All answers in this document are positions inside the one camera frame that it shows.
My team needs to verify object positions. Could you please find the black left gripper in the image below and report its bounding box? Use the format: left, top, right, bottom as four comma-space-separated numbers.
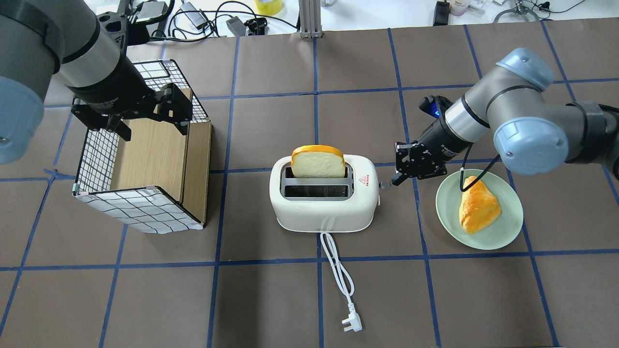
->
71, 61, 192, 142

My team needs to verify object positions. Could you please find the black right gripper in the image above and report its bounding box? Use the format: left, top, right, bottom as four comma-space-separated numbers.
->
391, 118, 472, 187

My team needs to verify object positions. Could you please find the white two-slot toaster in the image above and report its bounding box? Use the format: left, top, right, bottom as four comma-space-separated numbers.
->
269, 155, 380, 233

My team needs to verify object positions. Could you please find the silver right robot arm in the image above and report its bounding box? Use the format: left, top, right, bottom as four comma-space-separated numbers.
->
390, 48, 619, 186

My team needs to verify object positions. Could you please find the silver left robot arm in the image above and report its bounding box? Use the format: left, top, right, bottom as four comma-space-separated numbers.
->
0, 0, 192, 164

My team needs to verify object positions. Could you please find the checkered cloth wooden box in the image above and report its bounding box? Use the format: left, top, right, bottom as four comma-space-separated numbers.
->
72, 59, 212, 234

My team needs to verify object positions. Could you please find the golden pastry bun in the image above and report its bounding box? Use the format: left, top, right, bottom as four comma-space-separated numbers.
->
458, 180, 502, 234

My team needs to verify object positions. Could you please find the toast bread slice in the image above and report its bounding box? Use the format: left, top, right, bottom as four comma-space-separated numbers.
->
291, 145, 346, 178

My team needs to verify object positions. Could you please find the light green plate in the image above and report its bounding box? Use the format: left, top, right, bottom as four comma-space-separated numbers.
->
435, 169, 523, 250

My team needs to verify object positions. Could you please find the yellow tape roll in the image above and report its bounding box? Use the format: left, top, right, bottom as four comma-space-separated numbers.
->
254, 0, 283, 16

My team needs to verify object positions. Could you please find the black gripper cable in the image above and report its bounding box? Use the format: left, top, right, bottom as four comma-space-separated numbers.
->
459, 144, 501, 192

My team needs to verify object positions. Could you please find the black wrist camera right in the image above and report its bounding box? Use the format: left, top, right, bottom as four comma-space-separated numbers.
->
418, 95, 453, 118

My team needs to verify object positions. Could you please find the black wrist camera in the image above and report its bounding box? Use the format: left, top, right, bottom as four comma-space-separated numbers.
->
418, 95, 453, 118
97, 12, 150, 52

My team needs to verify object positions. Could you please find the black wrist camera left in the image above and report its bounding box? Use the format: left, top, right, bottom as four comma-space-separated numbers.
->
97, 12, 150, 52

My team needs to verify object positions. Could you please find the white toaster power cable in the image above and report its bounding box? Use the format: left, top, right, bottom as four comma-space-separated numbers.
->
320, 232, 363, 334

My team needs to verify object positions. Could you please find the aluminium frame post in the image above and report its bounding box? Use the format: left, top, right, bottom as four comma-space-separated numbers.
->
298, 0, 323, 38

